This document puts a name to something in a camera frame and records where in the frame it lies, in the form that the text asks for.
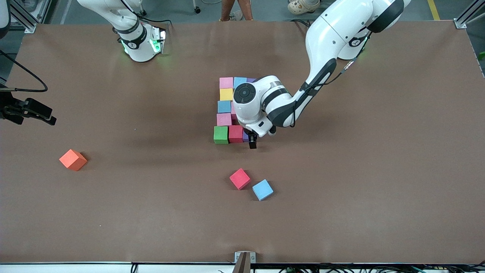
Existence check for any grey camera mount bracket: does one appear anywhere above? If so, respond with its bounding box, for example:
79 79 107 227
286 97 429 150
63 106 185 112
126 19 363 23
235 251 257 273

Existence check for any aluminium frame post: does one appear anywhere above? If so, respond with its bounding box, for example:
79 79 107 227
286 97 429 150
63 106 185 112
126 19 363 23
455 0 485 29
9 0 37 34

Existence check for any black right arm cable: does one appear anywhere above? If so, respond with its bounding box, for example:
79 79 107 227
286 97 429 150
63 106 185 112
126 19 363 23
0 49 49 93

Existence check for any white sneaker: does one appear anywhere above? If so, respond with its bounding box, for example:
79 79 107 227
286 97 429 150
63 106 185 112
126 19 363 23
287 0 322 15

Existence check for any orange foam block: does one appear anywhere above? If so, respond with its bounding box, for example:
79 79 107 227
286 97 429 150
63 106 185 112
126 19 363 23
59 149 88 171

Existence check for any red foam block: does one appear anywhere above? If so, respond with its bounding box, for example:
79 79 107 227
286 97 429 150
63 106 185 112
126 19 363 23
228 124 244 144
229 168 251 190

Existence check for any brown table cover sheet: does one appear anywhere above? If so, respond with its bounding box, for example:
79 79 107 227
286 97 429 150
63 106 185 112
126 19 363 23
0 20 485 265

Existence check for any green foam block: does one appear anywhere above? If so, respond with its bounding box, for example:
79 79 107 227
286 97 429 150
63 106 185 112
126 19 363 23
213 126 229 145

